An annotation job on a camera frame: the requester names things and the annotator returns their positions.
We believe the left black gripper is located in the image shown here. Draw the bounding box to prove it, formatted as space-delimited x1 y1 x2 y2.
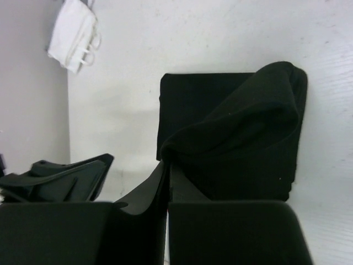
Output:
1 153 114 203

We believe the black tank top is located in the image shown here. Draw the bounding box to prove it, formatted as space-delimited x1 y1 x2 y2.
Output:
156 61 308 201

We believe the folded white tank top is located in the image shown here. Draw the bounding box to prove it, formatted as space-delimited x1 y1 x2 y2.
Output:
46 1 101 74

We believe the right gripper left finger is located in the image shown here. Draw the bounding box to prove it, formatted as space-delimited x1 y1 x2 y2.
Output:
96 162 169 264

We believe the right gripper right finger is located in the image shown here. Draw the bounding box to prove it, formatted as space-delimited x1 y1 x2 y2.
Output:
169 163 211 203

